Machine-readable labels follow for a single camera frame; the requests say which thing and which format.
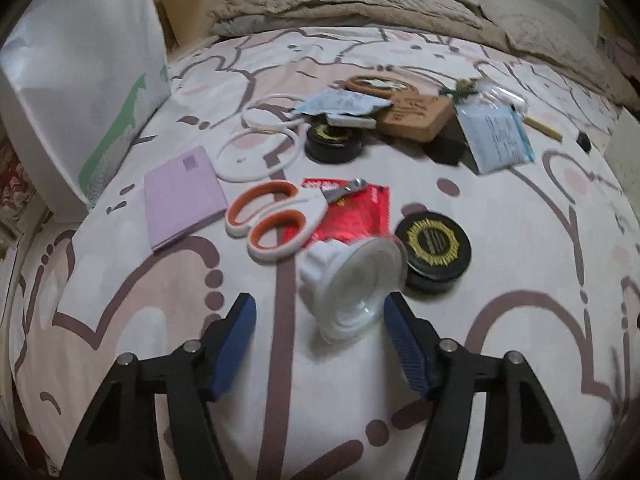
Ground red foil packet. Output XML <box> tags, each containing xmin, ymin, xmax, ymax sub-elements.
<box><xmin>274</xmin><ymin>179</ymin><xmax>390</xmax><ymax>248</ymax></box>

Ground silver nail clipper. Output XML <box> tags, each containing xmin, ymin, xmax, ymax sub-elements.
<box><xmin>322</xmin><ymin>178</ymin><xmax>368</xmax><ymax>204</ymax></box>

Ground white tote bag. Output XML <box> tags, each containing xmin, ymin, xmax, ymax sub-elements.
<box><xmin>1</xmin><ymin>0</ymin><xmax>170</xmax><ymax>220</ymax></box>

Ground wooden stick block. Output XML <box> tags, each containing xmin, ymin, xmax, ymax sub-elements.
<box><xmin>523</xmin><ymin>116</ymin><xmax>563</xmax><ymax>143</ymax></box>

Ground light blue foil pouch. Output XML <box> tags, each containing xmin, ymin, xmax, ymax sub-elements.
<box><xmin>456</xmin><ymin>104</ymin><xmax>535</xmax><ymax>174</ymax></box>

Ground woven rope knot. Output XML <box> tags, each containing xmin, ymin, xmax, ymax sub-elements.
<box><xmin>438</xmin><ymin>79</ymin><xmax>478</xmax><ymax>101</ymax></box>

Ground white storage box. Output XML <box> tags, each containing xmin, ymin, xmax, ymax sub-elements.
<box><xmin>604</xmin><ymin>108</ymin><xmax>640</xmax><ymax>198</ymax></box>

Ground small black cube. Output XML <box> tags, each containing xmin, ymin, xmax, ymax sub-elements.
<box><xmin>422</xmin><ymin>136</ymin><xmax>466</xmax><ymax>166</ymax></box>

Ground clear plastic bag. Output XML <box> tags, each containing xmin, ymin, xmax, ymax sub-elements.
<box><xmin>469</xmin><ymin>79</ymin><xmax>528</xmax><ymax>116</ymax></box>

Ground small black box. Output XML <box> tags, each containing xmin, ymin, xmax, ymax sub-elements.
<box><xmin>576</xmin><ymin>131</ymin><xmax>592</xmax><ymax>154</ymax></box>

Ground lilac card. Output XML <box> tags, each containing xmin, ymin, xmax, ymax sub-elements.
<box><xmin>143</xmin><ymin>146</ymin><xmax>228</xmax><ymax>252</ymax></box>

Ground engraved wooden block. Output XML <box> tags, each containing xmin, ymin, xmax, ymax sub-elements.
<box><xmin>376</xmin><ymin>91</ymin><xmax>456</xmax><ymax>144</ymax></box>

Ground folded beige blanket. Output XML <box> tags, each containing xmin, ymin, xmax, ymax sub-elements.
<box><xmin>210</xmin><ymin>0</ymin><xmax>610</xmax><ymax>99</ymax></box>

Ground black round tin gold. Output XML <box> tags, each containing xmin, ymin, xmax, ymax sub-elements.
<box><xmin>395</xmin><ymin>211</ymin><xmax>472</xmax><ymax>294</ymax></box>

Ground bunny print bedspread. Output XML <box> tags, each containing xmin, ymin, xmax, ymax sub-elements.
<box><xmin>11</xmin><ymin>27</ymin><xmax>639</xmax><ymax>479</ymax></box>

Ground large beige pillow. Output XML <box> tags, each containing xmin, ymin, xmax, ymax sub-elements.
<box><xmin>480</xmin><ymin>0</ymin><xmax>637</xmax><ymax>105</ymax></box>

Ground orange white scissors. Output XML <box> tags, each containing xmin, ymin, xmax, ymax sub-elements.
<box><xmin>223</xmin><ymin>179</ymin><xmax>331</xmax><ymax>265</ymax></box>

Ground white plastic cup filter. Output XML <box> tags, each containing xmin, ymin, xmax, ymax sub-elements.
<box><xmin>298</xmin><ymin>236</ymin><xmax>407</xmax><ymax>344</ymax></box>

